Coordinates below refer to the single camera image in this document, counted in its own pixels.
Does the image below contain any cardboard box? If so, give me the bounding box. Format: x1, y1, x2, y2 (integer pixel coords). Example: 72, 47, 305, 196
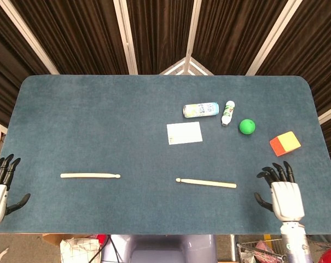
42, 234, 95, 247

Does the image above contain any metal wire basket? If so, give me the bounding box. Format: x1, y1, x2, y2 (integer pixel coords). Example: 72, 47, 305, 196
237, 237, 331, 263

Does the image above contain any orange and yellow cube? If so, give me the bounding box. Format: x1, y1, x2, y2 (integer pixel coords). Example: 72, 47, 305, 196
269, 131, 302, 157

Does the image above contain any dark brown pleated curtain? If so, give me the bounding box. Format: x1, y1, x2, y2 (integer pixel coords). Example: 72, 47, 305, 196
190, 0, 288, 76
0, 0, 50, 128
126, 0, 195, 75
10, 0, 130, 76
256, 0, 331, 117

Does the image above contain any blue felt table mat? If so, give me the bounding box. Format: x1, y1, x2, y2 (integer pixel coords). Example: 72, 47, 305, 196
0, 74, 331, 236

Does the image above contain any white grid pattern bag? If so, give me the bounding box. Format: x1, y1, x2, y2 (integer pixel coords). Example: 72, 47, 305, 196
60, 237, 102, 263

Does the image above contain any green ball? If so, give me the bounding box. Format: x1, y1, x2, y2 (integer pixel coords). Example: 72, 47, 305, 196
239, 118, 256, 135

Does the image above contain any light blue drink can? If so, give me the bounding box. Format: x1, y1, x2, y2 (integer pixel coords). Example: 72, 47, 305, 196
183, 102, 219, 119

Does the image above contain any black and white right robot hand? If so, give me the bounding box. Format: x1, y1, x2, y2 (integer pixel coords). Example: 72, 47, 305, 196
254, 161, 305, 222

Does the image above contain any black floor cable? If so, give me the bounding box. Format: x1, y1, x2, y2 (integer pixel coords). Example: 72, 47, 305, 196
85, 235, 120, 263

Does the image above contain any white card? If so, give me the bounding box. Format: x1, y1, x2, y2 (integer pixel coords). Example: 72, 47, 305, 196
166, 121, 204, 145

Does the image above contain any lavender robot torso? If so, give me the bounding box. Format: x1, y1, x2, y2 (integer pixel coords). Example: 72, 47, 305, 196
101, 234, 218, 263

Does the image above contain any white triangular frame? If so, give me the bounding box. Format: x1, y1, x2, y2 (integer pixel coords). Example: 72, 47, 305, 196
159, 56, 214, 76

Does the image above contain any red plastic item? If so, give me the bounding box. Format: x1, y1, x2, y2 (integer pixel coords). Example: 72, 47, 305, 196
95, 234, 109, 247

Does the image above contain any wooden drumstick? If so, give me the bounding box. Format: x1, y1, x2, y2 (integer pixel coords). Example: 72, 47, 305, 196
60, 173, 121, 179
175, 178, 237, 189

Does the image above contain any small white green bottle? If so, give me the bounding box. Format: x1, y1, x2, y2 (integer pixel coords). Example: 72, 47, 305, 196
221, 100, 236, 127

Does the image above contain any red round object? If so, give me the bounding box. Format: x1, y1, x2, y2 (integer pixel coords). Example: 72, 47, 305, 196
317, 246, 331, 263

